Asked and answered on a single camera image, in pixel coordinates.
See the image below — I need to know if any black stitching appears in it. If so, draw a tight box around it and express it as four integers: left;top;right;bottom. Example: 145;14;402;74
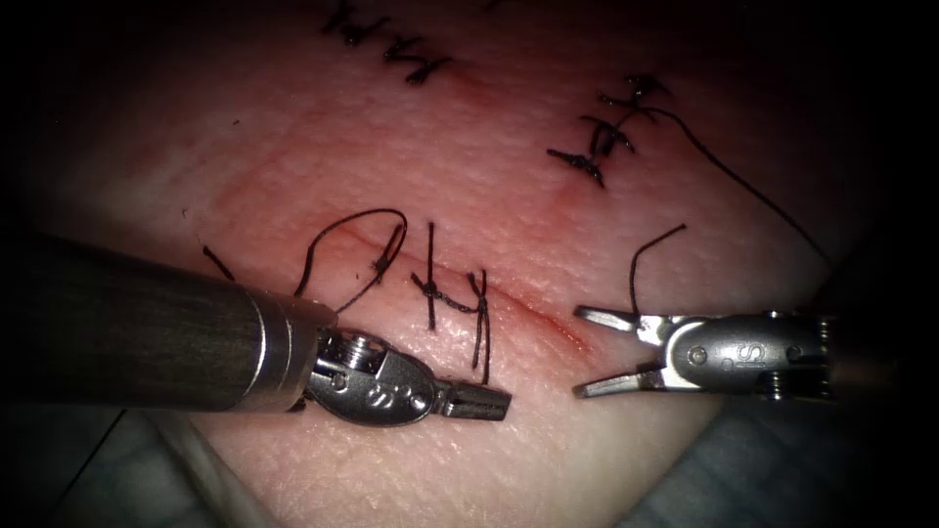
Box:
199;208;494;388
319;0;456;88
546;72;673;191

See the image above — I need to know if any right arm needle driver jaw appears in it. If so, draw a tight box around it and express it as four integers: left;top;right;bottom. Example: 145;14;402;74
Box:
571;365;665;401
571;305;670;346

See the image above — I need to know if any left arm needle driver jaw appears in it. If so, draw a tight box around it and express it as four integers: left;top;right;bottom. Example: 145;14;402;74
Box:
438;399;511;422
439;379;514;406

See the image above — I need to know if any black thread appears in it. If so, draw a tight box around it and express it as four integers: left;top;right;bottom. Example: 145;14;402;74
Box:
628;106;835;315

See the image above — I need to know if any right arm needle driver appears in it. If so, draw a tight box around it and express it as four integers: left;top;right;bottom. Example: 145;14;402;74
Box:
656;311;837;403

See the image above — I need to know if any left arm needle driver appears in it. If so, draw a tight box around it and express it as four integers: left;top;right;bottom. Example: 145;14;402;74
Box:
304;328;441;429

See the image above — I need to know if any tissue pad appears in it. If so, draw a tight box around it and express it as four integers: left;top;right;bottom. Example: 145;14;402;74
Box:
28;0;881;528

